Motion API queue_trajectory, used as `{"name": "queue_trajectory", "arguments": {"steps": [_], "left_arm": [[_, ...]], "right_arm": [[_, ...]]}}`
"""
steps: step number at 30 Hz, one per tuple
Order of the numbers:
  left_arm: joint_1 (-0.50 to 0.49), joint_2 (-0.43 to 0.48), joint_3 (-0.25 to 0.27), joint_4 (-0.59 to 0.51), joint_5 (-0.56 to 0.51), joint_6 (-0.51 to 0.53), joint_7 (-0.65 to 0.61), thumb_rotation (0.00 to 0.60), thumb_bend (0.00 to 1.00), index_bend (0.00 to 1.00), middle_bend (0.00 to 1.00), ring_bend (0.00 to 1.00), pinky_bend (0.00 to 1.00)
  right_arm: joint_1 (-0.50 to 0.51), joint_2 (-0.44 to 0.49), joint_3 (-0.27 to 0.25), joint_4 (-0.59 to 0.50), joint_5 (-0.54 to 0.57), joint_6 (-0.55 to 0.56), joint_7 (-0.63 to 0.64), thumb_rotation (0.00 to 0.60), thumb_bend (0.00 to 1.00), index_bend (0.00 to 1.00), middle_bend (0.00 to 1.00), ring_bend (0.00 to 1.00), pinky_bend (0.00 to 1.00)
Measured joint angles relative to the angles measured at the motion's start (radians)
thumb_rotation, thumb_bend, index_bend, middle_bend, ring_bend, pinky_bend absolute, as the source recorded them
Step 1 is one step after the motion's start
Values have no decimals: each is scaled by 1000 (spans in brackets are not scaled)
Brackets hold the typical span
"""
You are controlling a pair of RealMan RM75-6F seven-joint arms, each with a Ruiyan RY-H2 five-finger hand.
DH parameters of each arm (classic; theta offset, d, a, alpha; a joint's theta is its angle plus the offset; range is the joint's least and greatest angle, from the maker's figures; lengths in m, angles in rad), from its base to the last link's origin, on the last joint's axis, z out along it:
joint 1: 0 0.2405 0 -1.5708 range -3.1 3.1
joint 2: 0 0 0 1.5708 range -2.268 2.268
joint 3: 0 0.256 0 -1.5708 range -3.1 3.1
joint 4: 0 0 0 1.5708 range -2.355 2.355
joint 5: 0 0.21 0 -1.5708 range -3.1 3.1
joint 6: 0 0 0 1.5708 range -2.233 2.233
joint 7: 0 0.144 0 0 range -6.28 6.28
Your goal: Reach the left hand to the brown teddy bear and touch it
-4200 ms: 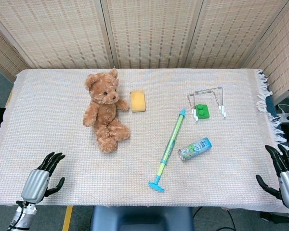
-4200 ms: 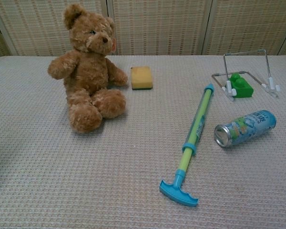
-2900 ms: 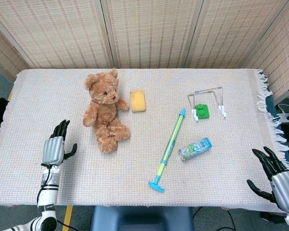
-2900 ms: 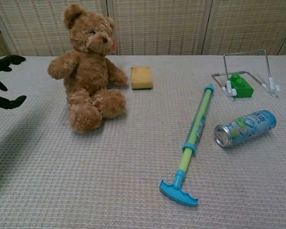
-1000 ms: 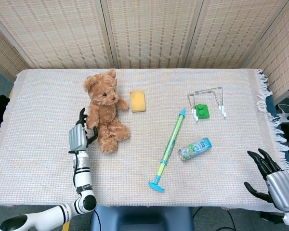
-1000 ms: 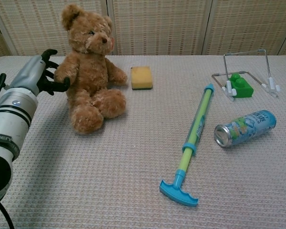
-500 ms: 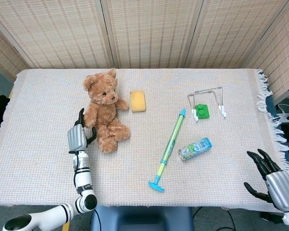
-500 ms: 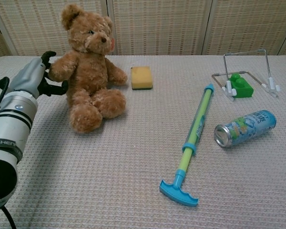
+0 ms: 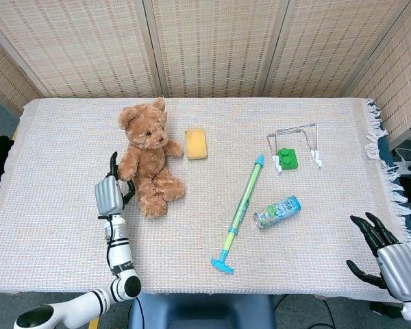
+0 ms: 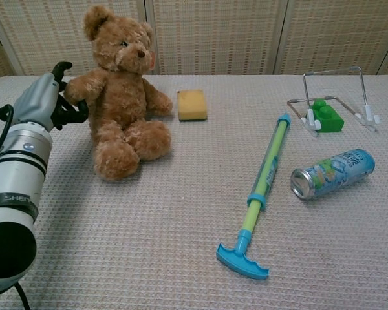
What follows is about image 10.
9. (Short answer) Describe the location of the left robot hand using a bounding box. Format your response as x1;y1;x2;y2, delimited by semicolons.
0;61;89;131

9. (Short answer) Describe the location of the brown teddy bear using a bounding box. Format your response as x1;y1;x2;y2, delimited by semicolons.
63;4;175;181

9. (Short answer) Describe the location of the yellow sponge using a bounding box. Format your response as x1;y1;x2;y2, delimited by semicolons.
177;89;208;123

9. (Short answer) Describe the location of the folding woven screen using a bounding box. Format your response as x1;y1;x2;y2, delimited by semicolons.
0;0;388;81

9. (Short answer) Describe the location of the woven white tablecloth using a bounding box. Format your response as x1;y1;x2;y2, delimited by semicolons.
0;73;388;310

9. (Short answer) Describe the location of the blue green water pump toy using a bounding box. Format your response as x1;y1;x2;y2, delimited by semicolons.
215;112;292;280

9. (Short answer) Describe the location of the green toy building block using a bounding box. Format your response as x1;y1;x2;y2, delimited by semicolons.
312;99;345;134

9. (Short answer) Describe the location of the light blue drink can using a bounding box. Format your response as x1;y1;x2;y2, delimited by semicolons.
290;149;376;201

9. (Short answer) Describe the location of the metal wire stand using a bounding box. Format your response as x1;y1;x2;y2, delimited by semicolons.
286;65;382;138

